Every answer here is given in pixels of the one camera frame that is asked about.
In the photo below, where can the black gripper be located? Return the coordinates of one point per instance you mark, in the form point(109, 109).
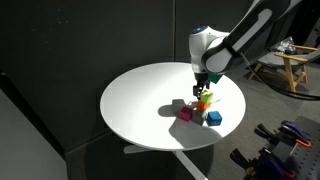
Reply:
point(202, 80)

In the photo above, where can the lime green block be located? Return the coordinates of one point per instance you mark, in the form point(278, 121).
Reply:
point(206, 97)

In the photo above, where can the magenta block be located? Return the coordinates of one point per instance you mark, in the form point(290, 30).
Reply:
point(185, 114)

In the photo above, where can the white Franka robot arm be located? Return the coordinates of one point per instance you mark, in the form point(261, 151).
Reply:
point(226, 43)

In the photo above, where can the orange block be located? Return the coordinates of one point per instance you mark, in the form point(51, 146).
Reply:
point(203, 106)

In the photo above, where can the grey block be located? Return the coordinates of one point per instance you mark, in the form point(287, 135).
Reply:
point(199, 117)

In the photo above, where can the blue block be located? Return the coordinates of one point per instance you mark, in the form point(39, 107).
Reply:
point(214, 118)

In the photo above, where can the white table base legs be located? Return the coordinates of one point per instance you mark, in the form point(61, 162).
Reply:
point(186, 163)

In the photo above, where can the black clamp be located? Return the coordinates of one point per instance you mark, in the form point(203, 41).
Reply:
point(266, 133)

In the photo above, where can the clear plastic bag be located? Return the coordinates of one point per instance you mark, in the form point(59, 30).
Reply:
point(283, 45)

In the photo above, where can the wooden chair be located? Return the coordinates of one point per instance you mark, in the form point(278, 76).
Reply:
point(293, 66)

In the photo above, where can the black workbench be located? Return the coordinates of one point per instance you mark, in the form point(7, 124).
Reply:
point(310, 126)

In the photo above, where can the perforated metal board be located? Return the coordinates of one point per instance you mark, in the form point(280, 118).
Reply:
point(308, 163)

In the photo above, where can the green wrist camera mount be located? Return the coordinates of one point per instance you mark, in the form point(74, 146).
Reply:
point(215, 78)

